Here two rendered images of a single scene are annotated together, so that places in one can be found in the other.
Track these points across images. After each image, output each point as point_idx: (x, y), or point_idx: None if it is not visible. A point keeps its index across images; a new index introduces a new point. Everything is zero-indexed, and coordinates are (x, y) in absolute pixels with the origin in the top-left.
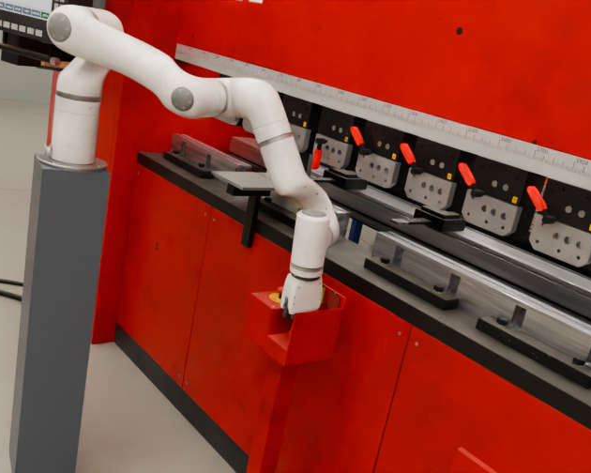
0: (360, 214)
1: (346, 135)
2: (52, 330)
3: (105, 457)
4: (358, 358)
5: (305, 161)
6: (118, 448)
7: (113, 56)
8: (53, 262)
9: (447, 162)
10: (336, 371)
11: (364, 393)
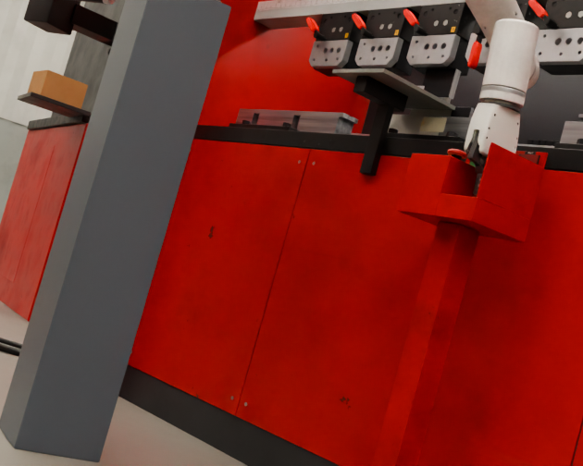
0: None
1: None
2: (119, 204)
3: (137, 459)
4: (556, 254)
5: (449, 79)
6: (153, 457)
7: None
8: (141, 104)
9: None
10: (517, 287)
11: (567, 300)
